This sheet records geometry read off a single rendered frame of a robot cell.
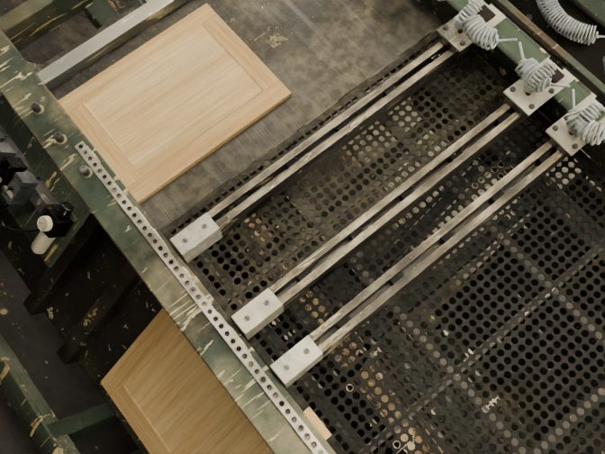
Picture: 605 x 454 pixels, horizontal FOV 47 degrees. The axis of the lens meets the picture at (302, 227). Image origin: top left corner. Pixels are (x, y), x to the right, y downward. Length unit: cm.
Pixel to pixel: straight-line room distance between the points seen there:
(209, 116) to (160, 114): 15
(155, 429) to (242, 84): 112
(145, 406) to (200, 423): 22
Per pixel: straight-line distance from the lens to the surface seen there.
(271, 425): 179
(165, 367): 225
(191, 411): 223
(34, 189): 213
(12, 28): 245
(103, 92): 225
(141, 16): 235
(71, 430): 237
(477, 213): 199
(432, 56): 218
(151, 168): 208
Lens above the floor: 186
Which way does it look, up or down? 21 degrees down
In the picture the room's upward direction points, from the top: 42 degrees clockwise
